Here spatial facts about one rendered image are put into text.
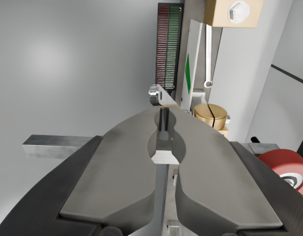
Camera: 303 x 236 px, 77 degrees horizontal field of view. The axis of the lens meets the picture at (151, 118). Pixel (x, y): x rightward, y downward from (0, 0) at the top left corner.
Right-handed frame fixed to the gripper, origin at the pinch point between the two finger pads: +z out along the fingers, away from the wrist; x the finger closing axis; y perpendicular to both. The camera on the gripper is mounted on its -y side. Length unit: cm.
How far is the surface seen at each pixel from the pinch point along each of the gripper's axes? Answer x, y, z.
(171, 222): 7, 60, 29
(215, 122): 8.0, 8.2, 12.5
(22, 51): -78, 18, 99
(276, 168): 16.4, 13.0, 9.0
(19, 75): -85, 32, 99
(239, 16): 7.6, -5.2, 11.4
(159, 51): -0.1, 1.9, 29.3
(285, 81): 27.8, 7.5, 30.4
